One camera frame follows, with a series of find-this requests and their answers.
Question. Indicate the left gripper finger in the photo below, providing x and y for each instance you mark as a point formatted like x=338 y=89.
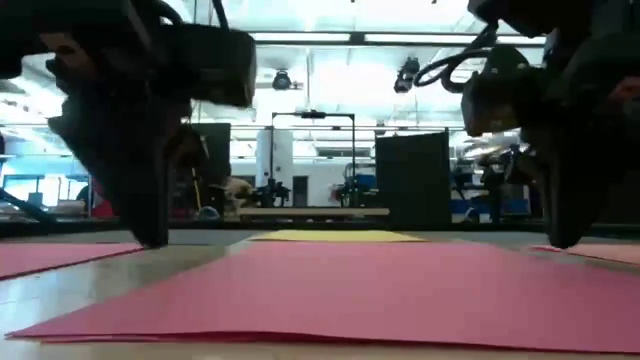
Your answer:
x=145 y=210

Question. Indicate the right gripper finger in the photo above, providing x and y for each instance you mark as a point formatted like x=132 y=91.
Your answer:
x=570 y=200

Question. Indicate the orange paper sheet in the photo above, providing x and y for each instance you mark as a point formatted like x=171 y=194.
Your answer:
x=615 y=252

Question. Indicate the red paper sheet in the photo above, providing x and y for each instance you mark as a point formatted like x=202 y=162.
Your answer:
x=350 y=295
x=50 y=257

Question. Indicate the yellow paper sheet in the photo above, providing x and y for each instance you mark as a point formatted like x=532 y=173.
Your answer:
x=340 y=236

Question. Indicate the red stacked bins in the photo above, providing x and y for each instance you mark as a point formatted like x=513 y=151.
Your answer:
x=102 y=207

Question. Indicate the grey dome object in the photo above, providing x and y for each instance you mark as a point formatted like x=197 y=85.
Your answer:
x=208 y=215

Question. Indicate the black robot workstation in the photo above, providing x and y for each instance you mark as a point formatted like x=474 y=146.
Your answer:
x=495 y=175

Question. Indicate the blue crate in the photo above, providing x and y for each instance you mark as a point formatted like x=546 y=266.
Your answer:
x=480 y=206

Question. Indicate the black monitor screen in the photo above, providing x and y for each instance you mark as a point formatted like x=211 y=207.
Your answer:
x=217 y=150

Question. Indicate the person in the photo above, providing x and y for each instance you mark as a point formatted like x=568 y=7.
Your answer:
x=240 y=192

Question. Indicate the white column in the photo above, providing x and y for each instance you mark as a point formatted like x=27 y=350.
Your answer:
x=275 y=155

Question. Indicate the black standing panel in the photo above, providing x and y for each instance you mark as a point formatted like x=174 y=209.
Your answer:
x=412 y=180

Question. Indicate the round black ceiling lamp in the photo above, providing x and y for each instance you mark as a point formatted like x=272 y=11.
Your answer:
x=281 y=81

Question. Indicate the light wooden tabletop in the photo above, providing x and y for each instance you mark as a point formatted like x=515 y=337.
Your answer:
x=310 y=212

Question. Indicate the black ceiling track light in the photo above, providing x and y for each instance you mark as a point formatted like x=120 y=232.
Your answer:
x=407 y=75

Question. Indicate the blue equipment cart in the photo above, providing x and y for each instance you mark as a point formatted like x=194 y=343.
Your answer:
x=362 y=182

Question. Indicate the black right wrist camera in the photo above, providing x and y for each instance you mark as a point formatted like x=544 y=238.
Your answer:
x=500 y=95

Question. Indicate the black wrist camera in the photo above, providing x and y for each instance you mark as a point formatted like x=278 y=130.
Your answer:
x=215 y=65
x=500 y=95

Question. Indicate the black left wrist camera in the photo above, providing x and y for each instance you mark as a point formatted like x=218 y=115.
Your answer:
x=215 y=65

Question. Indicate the dark ceiling rail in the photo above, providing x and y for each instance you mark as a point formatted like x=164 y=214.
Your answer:
x=357 y=37

